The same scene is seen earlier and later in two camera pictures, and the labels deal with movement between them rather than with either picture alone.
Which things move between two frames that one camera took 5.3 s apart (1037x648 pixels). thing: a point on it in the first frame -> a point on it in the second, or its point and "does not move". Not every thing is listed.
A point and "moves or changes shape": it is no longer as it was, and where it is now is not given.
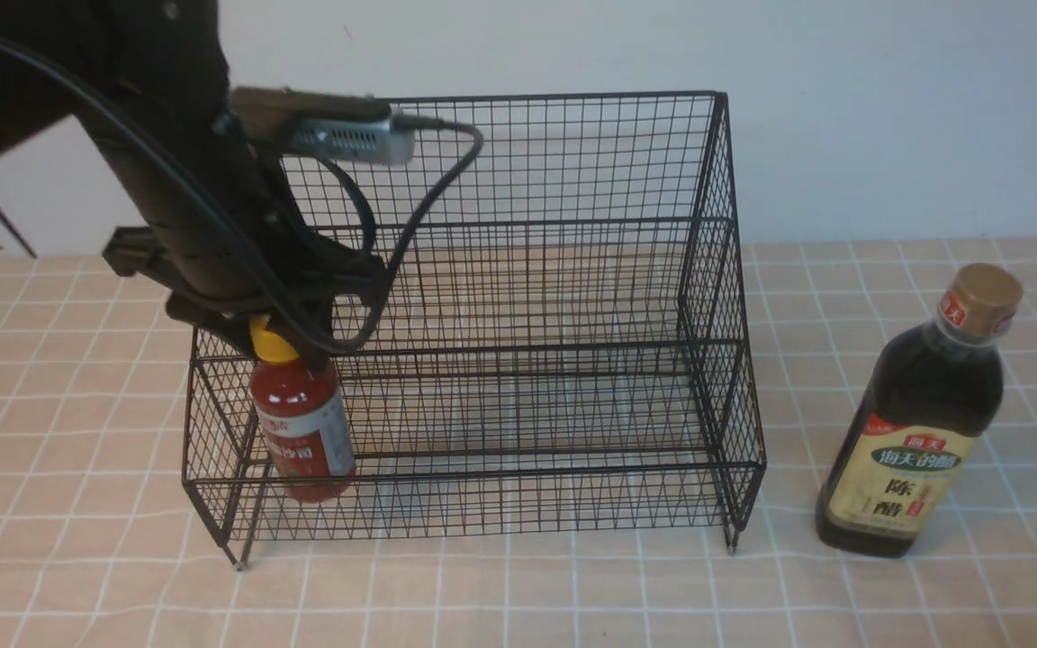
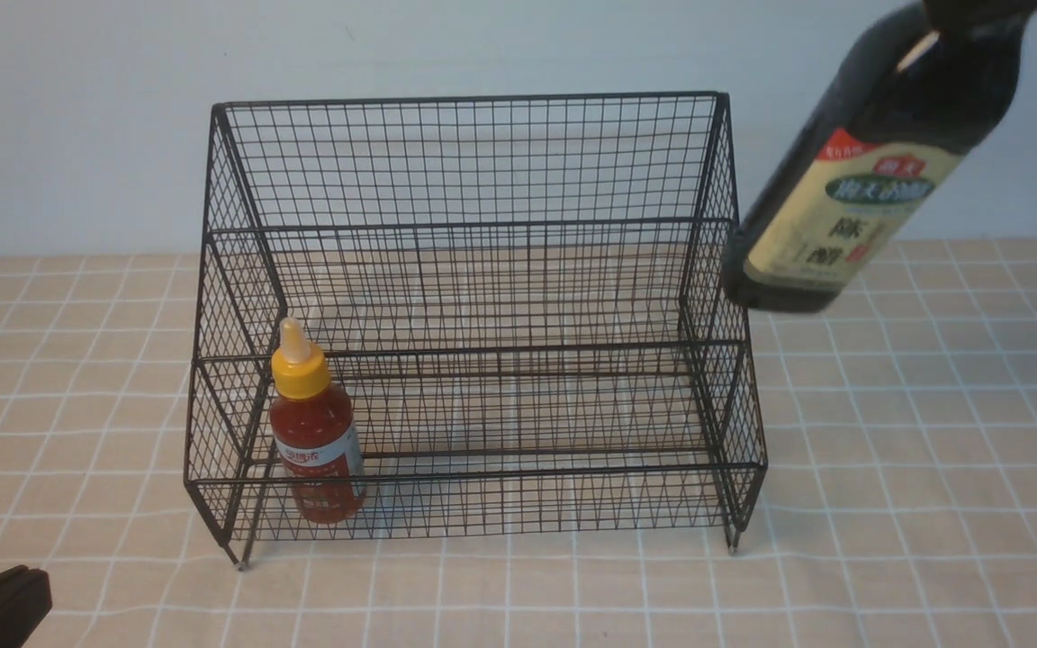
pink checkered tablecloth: (554, 445) does not move
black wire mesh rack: (560, 343) does not move
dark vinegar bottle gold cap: (926, 407) -> (914, 105)
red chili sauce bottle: (303, 416) moves or changes shape
